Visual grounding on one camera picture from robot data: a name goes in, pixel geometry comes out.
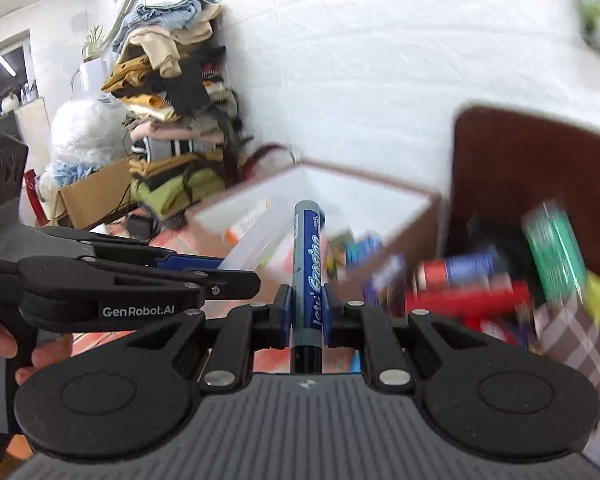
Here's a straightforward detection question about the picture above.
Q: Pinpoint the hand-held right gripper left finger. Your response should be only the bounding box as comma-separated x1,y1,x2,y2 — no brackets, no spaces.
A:
100,284,294,393

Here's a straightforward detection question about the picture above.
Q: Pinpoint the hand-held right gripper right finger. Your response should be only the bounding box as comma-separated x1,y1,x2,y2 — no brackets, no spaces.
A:
322,289,527,388

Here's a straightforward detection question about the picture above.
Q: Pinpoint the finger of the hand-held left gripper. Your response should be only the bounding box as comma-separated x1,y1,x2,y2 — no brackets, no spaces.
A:
17,256,262,334
37,226,231,273

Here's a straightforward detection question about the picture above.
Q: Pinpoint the blue marker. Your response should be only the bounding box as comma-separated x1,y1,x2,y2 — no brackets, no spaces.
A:
290,200,329,376

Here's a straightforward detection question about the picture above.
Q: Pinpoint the translucent toothbrush case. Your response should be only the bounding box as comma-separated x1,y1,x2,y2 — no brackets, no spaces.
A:
217,205,306,274

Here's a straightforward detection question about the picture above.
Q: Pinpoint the tan cardboard box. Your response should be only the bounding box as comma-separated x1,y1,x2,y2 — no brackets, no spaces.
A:
185,157,444,312

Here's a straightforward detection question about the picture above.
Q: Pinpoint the person's left hand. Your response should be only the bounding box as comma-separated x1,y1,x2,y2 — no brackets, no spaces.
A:
0,309,74,387

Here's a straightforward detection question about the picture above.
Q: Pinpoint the plaid tablecloth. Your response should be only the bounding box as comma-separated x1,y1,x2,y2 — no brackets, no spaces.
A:
70,217,366,376

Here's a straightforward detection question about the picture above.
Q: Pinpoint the red plastic item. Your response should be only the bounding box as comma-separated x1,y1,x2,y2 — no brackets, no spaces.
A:
23,169,49,227

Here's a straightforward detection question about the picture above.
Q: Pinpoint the black power adapter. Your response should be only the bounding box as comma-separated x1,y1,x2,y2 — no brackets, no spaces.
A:
126,212,157,239

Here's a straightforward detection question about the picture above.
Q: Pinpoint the blue card box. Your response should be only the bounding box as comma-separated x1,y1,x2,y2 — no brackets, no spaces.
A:
362,252,409,312

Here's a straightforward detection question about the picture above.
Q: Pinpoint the brown cardboard carton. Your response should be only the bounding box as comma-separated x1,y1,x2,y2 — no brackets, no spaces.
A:
54,157,137,231

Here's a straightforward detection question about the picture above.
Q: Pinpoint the white cabinet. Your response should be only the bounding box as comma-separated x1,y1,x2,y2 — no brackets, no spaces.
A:
14,97,52,172

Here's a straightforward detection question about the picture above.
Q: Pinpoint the white plastic bag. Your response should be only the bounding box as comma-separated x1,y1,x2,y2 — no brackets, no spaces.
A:
49,97,132,182

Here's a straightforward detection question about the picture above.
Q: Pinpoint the red and blue box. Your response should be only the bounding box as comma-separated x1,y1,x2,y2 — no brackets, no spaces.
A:
414,246,512,292

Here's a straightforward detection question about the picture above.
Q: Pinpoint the red tray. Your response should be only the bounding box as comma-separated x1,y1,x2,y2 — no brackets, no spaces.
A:
405,280,532,332

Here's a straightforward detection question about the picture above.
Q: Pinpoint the pile of clothes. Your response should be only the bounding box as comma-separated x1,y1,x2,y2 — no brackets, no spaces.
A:
102,0,242,217

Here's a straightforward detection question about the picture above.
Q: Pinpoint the potted plant white pot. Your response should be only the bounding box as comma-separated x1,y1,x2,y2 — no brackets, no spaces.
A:
79,25,107,94

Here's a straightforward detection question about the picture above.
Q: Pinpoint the green can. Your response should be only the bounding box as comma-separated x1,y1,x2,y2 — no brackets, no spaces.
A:
522,202,589,307

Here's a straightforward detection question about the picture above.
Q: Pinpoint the brown checked pouch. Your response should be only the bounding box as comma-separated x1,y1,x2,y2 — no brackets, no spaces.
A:
532,294,600,417

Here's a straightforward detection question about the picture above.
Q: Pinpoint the dark brown wooden board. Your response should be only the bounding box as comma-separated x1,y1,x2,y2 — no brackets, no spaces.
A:
447,105,600,282

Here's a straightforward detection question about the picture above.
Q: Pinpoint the dark red bag strap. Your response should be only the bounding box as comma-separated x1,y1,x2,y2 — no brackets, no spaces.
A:
240,143,302,182

